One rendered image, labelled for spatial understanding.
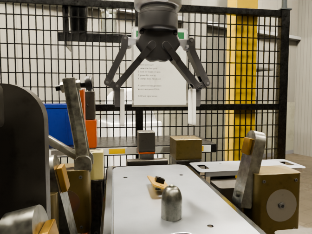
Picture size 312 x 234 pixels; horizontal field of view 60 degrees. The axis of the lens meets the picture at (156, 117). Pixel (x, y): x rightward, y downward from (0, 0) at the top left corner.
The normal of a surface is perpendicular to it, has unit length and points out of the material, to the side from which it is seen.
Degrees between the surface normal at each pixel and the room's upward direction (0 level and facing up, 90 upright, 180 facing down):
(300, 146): 90
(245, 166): 78
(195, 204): 0
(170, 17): 90
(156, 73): 90
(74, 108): 90
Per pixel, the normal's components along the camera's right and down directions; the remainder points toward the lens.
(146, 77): 0.16, 0.07
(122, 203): 0.00, -1.00
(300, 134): -0.88, 0.04
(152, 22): -0.26, 0.07
